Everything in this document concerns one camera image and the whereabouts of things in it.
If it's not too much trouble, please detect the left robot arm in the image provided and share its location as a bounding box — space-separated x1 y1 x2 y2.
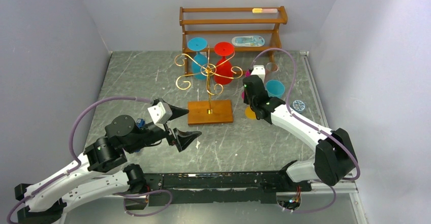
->
14 99 201 223

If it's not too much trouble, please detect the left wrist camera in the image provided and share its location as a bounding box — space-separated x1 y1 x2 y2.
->
147 102 173 124

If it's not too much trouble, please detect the yellow wine glass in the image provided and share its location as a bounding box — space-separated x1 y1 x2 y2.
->
244 107 257 120

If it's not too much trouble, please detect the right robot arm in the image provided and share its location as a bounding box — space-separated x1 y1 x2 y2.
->
243 75 360 191

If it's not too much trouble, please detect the red wine glass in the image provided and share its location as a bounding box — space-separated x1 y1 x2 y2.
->
213 42 234 85

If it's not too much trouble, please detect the blue wine glass back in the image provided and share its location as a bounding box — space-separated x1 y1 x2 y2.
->
187 37 207 80

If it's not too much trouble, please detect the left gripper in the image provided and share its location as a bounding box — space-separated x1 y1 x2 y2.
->
127 105 202 153

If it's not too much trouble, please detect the magenta wine glass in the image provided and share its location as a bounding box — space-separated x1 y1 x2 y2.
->
241 69 252 100

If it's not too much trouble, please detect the blue wine glass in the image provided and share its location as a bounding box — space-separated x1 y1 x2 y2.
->
187 37 207 80
265 80 285 99

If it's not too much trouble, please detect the blue packaged item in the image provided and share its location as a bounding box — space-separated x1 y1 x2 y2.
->
231 36 265 47

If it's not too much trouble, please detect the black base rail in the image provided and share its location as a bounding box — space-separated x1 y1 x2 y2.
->
120 171 324 206

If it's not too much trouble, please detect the gold wire glass rack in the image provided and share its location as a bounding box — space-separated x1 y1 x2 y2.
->
174 48 243 126

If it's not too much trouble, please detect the clear wine glass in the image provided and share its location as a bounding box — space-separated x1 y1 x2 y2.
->
264 62 279 82

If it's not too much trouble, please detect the wooden shelf rack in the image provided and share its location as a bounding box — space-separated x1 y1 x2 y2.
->
179 6 289 76

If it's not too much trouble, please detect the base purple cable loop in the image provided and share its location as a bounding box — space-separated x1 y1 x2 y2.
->
114 189 173 217

